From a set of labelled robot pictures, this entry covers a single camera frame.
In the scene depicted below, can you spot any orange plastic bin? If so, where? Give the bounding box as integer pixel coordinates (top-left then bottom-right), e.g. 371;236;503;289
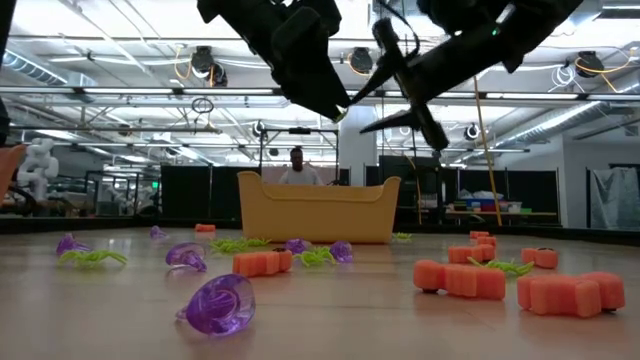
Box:
0;144;26;201

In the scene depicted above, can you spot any black hanging cable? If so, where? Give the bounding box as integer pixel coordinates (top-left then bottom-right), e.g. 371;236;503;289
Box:
407;132;424;226

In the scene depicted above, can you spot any wooden work table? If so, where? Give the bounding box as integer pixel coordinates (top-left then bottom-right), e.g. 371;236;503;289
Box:
444;209;559;227

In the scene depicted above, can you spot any white hanging cloth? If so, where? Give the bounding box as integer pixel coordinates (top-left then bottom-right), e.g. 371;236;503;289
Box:
589;167;640;230

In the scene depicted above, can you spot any black partition panel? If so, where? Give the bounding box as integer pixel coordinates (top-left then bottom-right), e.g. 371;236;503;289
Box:
439;168;560;214
159;165;261;225

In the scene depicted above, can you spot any person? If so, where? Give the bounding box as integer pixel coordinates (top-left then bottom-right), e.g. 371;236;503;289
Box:
278;147;324;186

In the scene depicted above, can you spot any black cabinet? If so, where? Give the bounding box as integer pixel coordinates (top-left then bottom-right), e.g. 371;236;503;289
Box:
378;155;444;226

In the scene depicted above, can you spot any yellow plastic bin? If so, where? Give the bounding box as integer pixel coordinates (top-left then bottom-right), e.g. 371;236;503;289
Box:
237;170;402;245

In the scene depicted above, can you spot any white humanoid robot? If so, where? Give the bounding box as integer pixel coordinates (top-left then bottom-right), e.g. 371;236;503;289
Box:
17;138;60;202

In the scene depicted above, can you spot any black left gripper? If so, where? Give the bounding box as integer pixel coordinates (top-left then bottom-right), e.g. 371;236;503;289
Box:
196;0;351;121

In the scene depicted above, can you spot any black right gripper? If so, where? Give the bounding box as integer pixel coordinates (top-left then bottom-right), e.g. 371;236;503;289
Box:
348;17;506;151

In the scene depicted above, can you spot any black gantry frame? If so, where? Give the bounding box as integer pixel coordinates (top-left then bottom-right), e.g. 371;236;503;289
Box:
257;127;340;186

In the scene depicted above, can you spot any yellow hanging cable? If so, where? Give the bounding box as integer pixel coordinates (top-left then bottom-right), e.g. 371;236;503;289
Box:
472;74;504;228

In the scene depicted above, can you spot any white square building column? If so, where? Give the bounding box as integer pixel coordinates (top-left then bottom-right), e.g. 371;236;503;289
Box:
339;104;379;188

